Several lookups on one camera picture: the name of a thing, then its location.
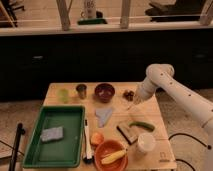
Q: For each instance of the brown wooden block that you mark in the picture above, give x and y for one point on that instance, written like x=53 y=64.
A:
x=129 y=135

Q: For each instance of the green cucumber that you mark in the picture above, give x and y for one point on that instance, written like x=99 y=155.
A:
x=145 y=125

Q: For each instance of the green plastic tray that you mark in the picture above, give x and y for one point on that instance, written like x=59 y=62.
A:
x=63 y=153

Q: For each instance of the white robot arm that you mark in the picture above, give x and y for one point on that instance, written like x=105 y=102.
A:
x=201 y=109

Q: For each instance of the blue-grey sponge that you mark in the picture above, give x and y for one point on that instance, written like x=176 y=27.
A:
x=51 y=134

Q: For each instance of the orange bowl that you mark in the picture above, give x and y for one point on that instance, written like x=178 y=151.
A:
x=105 y=148

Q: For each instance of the white plastic cup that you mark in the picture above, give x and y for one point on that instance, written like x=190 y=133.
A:
x=146 y=143

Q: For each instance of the green flat object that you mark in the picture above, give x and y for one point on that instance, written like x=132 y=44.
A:
x=92 y=21

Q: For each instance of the dark metal cup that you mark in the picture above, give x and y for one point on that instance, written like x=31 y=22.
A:
x=82 y=91

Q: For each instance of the light blue cloth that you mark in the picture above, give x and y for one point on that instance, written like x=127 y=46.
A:
x=103 y=115

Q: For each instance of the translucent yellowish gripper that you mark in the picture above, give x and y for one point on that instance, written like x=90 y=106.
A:
x=137 y=101

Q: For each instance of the orange carrot piece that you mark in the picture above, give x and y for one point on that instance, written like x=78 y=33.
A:
x=96 y=139

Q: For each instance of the black pole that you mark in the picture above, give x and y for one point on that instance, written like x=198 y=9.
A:
x=19 y=132

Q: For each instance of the green translucent cup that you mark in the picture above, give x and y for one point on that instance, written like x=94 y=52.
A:
x=63 y=95

